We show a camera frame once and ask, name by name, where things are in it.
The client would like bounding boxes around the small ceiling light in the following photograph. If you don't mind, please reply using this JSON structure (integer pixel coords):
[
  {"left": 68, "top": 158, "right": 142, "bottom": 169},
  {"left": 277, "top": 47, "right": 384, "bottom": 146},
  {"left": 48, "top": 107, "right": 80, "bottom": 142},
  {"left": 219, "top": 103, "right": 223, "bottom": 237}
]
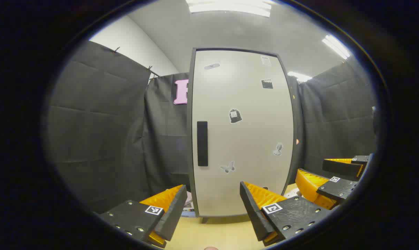
[{"left": 288, "top": 71, "right": 312, "bottom": 83}]

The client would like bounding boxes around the grey cabinet door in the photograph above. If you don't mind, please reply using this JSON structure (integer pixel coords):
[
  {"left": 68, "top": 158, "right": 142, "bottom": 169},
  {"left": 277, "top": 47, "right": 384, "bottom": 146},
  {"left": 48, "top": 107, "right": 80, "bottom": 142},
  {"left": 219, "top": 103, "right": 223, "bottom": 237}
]
[{"left": 190, "top": 49, "right": 295, "bottom": 217}]

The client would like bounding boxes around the long ceiling light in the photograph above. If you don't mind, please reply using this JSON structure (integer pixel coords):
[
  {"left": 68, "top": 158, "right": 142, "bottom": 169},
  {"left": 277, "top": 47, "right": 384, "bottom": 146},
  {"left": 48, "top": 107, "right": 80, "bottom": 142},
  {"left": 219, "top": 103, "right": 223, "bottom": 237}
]
[{"left": 322, "top": 35, "right": 350, "bottom": 59}]

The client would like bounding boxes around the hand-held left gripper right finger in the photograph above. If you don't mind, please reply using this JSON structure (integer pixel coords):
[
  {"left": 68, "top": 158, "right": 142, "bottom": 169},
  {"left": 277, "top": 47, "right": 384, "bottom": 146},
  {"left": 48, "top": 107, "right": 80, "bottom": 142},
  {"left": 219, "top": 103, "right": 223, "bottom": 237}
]
[{"left": 240, "top": 181, "right": 331, "bottom": 247}]

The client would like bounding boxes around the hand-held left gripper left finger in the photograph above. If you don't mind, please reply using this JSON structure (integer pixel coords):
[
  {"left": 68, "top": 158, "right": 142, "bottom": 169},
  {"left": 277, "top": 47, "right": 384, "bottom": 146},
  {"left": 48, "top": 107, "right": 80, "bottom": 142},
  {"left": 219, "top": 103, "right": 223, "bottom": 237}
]
[{"left": 98, "top": 184, "right": 188, "bottom": 249}]

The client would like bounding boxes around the black backdrop cloth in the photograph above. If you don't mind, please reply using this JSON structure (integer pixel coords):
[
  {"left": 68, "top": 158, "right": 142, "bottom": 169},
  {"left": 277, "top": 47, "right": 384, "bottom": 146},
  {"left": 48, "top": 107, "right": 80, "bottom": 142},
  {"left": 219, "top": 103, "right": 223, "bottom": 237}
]
[{"left": 45, "top": 40, "right": 376, "bottom": 214}]

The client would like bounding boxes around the dark grey cabinet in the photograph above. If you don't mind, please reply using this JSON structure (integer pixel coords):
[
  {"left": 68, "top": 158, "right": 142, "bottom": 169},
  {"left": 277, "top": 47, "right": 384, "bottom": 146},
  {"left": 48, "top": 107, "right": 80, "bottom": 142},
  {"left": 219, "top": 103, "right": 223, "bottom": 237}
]
[{"left": 186, "top": 47, "right": 302, "bottom": 223}]

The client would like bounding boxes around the wide ceiling light panel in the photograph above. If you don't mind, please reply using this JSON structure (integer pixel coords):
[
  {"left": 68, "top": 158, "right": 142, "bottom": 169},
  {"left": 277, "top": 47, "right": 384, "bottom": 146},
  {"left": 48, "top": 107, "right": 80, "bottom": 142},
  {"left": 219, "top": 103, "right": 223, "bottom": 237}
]
[{"left": 186, "top": 0, "right": 272, "bottom": 18}]

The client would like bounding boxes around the black cabinet door handle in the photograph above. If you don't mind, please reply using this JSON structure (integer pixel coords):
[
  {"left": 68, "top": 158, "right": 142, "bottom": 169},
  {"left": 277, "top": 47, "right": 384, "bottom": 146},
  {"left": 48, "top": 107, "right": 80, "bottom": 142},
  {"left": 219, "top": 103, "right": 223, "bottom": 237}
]
[{"left": 197, "top": 121, "right": 208, "bottom": 167}]

